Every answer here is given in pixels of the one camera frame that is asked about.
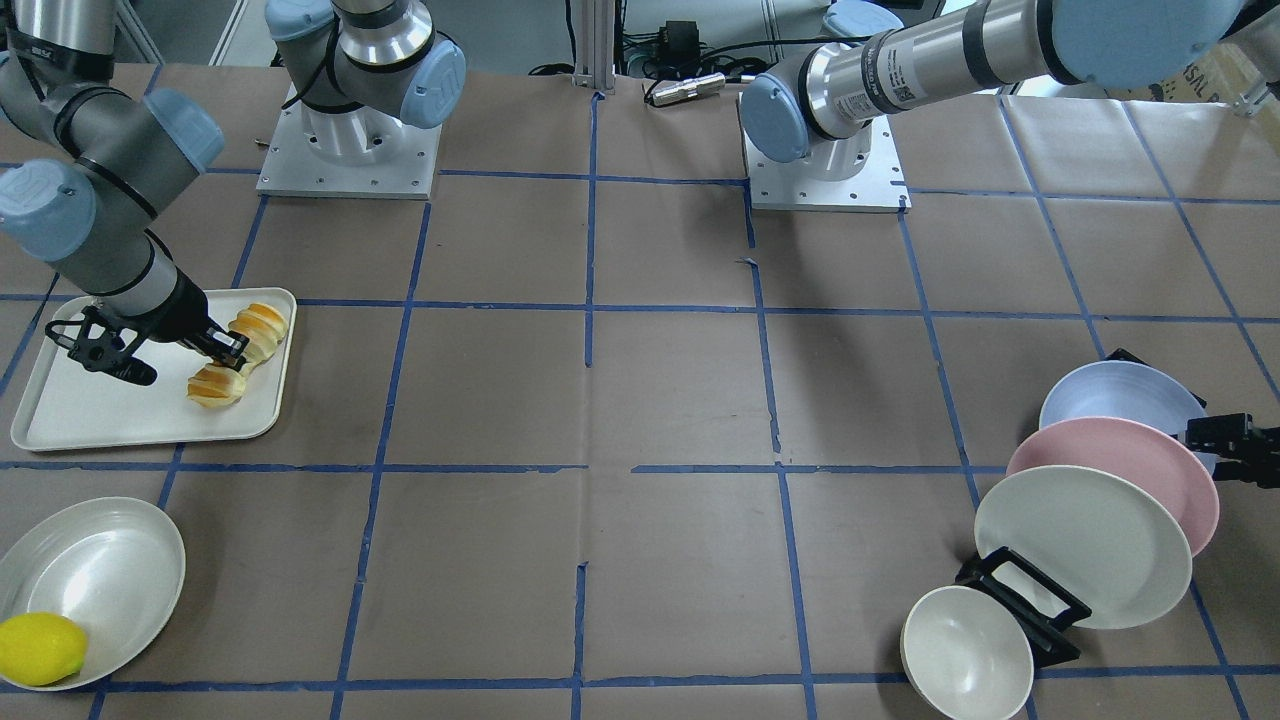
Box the white rectangular tray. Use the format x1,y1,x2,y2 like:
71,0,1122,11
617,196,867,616
5,287,302,454

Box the cream bowl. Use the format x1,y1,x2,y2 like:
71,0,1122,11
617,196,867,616
899,585,1033,719

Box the pink plate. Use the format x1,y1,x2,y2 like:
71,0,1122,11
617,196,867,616
1006,416,1220,557

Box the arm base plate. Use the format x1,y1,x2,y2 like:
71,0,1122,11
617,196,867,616
256,102,443,201
742,117,913,213

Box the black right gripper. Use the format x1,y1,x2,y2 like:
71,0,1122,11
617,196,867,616
44,268,250,387

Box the cream plate in rack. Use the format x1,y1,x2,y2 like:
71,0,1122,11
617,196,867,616
974,465,1192,630

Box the blue plate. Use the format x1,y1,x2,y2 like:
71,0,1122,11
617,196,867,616
1039,357,1207,439

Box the striped bread roll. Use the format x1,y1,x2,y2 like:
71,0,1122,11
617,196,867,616
186,301,291,410

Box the black power adapter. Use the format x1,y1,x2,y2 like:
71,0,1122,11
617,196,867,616
657,20,701,63

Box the black dish rack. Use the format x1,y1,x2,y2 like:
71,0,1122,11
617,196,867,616
970,348,1217,665

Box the white plate with lemon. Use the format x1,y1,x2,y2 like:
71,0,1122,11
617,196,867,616
1,497,186,692

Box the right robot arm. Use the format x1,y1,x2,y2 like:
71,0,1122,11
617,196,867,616
3,1,467,386

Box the aluminium frame post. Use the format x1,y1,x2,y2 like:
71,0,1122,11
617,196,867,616
570,0,622,96

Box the yellow lemon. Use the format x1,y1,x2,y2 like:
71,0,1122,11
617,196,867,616
1,612,90,687

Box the silver flashlight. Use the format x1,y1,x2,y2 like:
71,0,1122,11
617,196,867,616
646,72,727,108

